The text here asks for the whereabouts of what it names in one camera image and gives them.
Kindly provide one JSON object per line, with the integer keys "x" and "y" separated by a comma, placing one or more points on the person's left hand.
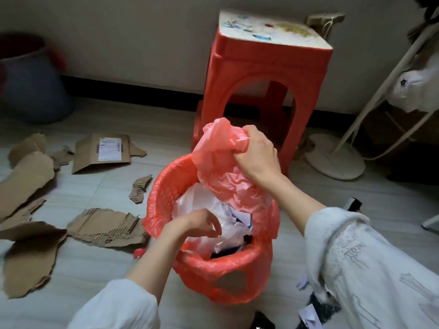
{"x": 192, "y": 224}

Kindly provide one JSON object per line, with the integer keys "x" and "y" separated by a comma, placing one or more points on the person's right hand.
{"x": 260, "y": 161}

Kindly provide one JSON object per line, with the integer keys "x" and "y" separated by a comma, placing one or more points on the large translucent plastic bag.
{"x": 202, "y": 209}

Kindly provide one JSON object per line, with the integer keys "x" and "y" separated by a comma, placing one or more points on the red plastic bag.
{"x": 219, "y": 161}

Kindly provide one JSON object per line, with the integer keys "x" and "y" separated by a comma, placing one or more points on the waste basket with red bag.
{"x": 161, "y": 195}

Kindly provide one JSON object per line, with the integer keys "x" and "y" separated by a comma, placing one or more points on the clear bottle red label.
{"x": 139, "y": 253}

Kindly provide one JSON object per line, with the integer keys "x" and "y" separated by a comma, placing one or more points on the black snack wrapper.
{"x": 353, "y": 204}

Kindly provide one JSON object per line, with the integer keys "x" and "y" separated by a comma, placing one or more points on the silver foil wrapper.
{"x": 262, "y": 322}

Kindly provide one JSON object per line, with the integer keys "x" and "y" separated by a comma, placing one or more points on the black patterned plastic piece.
{"x": 326, "y": 308}

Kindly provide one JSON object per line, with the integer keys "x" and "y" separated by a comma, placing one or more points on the torn cardboard pieces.
{"x": 31, "y": 256}

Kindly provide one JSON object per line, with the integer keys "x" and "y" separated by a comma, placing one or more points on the grey bin with red liner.
{"x": 34, "y": 89}

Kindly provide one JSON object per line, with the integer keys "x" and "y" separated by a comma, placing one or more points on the person's left forearm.
{"x": 154, "y": 267}

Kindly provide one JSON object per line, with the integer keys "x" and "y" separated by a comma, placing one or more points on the person's right forearm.
{"x": 298, "y": 205}

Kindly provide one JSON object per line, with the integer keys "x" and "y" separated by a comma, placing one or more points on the person's white left sleeve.
{"x": 116, "y": 308}

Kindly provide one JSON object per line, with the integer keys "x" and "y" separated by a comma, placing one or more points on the person's printed right sleeve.
{"x": 370, "y": 270}

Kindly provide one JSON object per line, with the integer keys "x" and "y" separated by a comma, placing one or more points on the red plastic stool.
{"x": 247, "y": 61}

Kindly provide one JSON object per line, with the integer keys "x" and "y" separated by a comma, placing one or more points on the paint-stained cardboard sheet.
{"x": 260, "y": 27}

